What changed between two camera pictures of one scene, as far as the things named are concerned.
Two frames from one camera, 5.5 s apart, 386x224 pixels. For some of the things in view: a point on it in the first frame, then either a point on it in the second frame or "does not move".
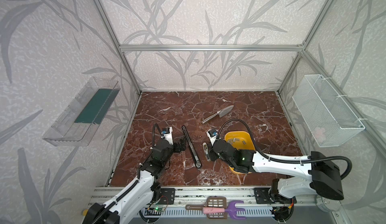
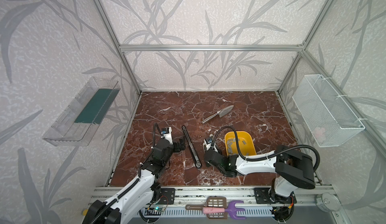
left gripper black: (176, 147) does not move
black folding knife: (191, 148) does not move
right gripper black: (216, 151) → (224, 161)
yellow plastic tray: (240, 140) does not move
